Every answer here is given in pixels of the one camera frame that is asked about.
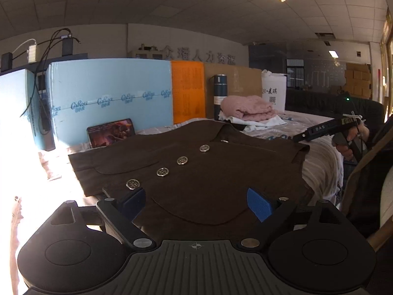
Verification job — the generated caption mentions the brown leather jacket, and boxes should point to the brown leather jacket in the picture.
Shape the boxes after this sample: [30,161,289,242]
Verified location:
[69,120,314,242]

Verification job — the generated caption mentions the person's right hand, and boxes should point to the person's right hand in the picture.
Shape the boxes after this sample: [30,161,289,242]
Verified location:
[332,123,370,162]

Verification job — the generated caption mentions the black leather sofa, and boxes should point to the black leather sofa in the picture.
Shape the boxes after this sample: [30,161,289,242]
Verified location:
[285,88,385,129]

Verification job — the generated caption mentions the stacked cardboard boxes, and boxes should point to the stacked cardboard boxes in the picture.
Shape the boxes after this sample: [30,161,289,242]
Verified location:
[342,63,372,99]

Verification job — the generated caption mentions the white shopping bag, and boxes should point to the white shopping bag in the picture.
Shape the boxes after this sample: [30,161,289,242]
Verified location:
[261,70,287,113]

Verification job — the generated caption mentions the black smartphone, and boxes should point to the black smartphone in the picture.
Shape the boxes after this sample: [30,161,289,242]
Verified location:
[87,118,135,148]

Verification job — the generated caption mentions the pink knitted sweater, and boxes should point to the pink knitted sweater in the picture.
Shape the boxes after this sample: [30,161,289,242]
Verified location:
[221,95,277,122]

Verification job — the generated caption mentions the brown cardboard box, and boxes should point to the brown cardboard box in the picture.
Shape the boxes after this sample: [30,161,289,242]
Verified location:
[204,63,262,118]

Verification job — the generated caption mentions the large light blue box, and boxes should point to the large light blue box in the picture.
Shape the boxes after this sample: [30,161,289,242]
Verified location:
[46,59,174,146]

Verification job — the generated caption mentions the dark blue thermos bottle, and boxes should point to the dark blue thermos bottle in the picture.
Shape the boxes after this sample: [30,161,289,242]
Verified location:
[209,74,228,120]

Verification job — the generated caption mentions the orange box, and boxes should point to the orange box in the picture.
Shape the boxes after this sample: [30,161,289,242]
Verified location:
[170,61,206,124]

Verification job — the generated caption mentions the black cable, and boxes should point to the black cable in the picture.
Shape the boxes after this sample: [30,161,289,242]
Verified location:
[19,28,82,136]

